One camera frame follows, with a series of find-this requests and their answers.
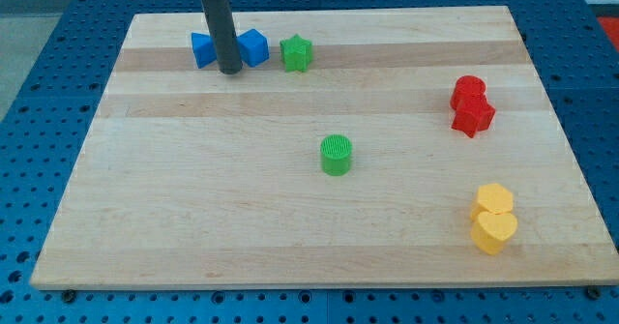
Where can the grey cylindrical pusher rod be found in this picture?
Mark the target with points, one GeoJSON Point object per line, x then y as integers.
{"type": "Point", "coordinates": [222, 31]}

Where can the green star block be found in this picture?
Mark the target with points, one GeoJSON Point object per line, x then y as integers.
{"type": "Point", "coordinates": [296, 53]}

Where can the red star block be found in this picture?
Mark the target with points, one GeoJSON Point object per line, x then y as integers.
{"type": "Point", "coordinates": [473, 114]}

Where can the blue triangle block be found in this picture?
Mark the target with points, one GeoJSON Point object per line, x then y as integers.
{"type": "Point", "coordinates": [203, 50]}

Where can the blue cube block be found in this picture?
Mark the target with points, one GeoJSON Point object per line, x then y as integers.
{"type": "Point", "coordinates": [254, 48]}

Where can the wooden board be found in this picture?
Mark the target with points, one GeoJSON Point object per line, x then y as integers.
{"type": "Point", "coordinates": [192, 179]}

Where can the green cylinder block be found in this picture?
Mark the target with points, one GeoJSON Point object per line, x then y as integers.
{"type": "Point", "coordinates": [335, 154]}

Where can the red cylinder block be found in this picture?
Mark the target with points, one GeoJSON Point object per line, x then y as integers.
{"type": "Point", "coordinates": [467, 86]}

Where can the yellow hexagon block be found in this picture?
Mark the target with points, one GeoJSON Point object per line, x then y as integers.
{"type": "Point", "coordinates": [492, 198]}

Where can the yellow heart block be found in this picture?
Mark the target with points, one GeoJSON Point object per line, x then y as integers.
{"type": "Point", "coordinates": [491, 232]}

